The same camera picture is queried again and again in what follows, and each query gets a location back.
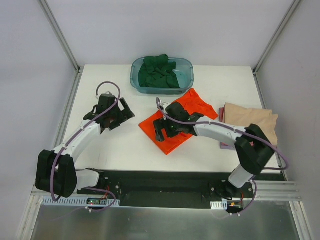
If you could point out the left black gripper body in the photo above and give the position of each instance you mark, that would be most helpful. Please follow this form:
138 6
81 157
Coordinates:
119 114

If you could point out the pink folded t shirt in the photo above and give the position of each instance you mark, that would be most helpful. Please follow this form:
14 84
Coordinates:
222 118

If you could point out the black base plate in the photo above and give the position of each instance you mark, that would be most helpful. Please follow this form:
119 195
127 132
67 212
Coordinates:
150 189

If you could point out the right aluminium frame post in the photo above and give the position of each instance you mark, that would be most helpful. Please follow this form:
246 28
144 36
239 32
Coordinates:
276 35

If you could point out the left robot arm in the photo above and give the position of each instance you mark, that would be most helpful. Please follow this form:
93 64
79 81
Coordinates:
70 150

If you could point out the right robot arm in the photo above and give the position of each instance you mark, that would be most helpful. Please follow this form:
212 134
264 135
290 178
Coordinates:
253 148

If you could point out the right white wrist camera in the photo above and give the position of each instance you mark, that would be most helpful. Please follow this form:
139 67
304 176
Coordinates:
164 105

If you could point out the aluminium frame post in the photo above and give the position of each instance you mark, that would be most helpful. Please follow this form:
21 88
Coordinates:
276 35
59 34

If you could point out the left white cable duct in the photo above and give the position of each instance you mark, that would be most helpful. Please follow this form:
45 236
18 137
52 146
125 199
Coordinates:
81 202

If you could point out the right white cable duct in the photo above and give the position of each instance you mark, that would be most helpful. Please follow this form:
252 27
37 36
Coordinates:
219 205

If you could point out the teal plastic bin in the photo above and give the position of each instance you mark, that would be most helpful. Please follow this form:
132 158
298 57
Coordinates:
184 72

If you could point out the left aluminium frame post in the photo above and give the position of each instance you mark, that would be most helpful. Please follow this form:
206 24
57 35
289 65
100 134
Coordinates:
59 34

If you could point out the beige folded t shirt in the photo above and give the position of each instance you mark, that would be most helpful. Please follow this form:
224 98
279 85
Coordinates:
264 118

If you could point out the orange t shirt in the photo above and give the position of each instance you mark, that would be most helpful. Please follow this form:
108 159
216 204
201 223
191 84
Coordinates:
191 102

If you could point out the lavender folded t shirt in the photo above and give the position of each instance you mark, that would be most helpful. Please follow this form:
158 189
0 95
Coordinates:
224 146

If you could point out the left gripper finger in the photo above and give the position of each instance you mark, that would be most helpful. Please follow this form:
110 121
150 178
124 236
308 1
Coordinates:
126 112
115 124

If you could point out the dark green t shirt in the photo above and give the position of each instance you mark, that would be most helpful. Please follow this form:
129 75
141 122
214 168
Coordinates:
158 72

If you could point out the white cable duct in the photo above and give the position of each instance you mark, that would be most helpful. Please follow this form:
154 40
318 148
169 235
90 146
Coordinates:
219 205
81 202

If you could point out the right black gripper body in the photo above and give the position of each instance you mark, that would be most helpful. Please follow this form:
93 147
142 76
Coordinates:
164 128

